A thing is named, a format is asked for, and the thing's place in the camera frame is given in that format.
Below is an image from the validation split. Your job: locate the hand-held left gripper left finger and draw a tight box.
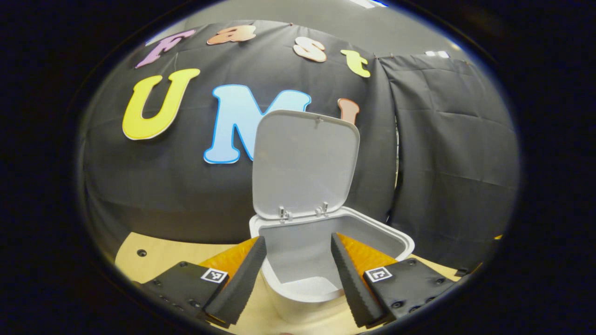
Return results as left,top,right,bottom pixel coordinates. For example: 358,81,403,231
139,235,268,326

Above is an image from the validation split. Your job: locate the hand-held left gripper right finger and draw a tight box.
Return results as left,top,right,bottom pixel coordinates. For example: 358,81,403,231
331,232,460,328

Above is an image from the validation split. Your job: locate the white desktop garbage bin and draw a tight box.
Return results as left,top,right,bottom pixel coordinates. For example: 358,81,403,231
249,110,415,325

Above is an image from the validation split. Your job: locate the wooden desktop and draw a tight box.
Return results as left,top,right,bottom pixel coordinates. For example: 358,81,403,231
114,232,480,335

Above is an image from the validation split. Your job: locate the black backdrop cloth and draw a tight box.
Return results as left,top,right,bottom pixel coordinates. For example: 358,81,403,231
77,20,521,273

